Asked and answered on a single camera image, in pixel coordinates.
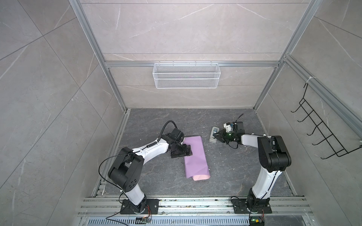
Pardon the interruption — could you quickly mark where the pink wrapping paper sheet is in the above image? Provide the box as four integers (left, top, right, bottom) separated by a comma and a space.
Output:
183, 136, 211, 181

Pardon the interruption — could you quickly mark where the black wire hook rack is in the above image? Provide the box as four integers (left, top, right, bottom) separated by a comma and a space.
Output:
291, 83, 362, 160

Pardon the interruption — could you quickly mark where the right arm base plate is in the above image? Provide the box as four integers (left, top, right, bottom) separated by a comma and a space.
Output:
231, 198, 272, 214

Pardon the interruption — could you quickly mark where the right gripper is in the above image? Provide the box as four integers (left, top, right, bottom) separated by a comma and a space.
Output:
213, 129, 237, 145

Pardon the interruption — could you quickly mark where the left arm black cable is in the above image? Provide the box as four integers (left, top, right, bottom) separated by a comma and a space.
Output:
156, 120, 179, 143

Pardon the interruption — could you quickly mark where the grey tape dispenser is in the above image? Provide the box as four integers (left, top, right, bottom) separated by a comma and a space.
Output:
209, 127, 220, 144

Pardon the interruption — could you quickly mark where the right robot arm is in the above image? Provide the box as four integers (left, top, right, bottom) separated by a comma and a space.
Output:
211, 121, 292, 209

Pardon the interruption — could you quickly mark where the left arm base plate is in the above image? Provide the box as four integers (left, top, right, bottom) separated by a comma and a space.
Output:
120, 199, 160, 215

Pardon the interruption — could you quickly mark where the white wire mesh basket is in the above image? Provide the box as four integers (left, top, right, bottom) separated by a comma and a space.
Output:
152, 63, 221, 89

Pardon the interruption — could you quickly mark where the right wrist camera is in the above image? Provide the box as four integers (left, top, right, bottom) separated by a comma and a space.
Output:
223, 122, 234, 133

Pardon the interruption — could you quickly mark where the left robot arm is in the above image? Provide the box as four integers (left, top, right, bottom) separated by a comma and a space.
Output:
107, 128, 192, 213

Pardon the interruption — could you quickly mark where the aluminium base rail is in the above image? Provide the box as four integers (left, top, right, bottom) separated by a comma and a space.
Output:
72, 196, 318, 226

